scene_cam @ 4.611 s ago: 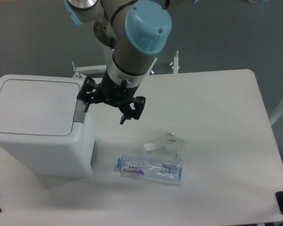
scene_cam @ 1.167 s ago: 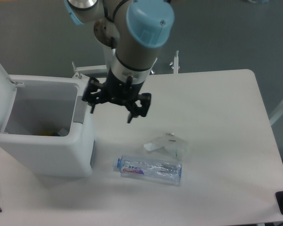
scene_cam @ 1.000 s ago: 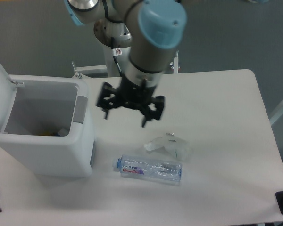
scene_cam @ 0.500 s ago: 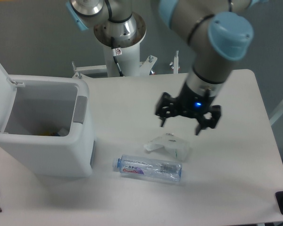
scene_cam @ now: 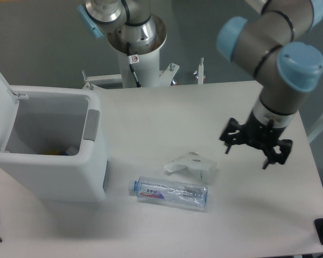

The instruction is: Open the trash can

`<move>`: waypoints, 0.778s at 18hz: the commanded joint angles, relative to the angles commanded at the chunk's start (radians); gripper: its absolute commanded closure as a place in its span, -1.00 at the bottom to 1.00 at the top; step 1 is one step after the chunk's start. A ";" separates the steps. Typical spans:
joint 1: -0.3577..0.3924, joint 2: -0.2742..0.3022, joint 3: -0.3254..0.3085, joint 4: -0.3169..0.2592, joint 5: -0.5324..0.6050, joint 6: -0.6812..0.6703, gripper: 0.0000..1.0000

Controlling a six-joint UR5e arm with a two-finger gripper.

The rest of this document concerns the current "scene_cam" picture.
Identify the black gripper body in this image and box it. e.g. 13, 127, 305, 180
243, 111, 286, 150

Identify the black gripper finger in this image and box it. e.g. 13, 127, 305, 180
262, 139, 293, 169
219, 118, 244, 154

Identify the white trash can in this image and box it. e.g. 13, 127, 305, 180
0, 72, 109, 202

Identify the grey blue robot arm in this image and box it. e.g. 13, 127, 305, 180
78, 1, 323, 165

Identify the crumpled white paper carton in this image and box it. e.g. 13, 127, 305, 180
164, 152, 217, 183

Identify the clear plastic water bottle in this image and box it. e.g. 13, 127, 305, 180
128, 176, 208, 212

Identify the white frame bracket with bolt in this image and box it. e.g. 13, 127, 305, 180
193, 57, 206, 84

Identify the black cable on pedestal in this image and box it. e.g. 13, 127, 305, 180
125, 41, 143, 88

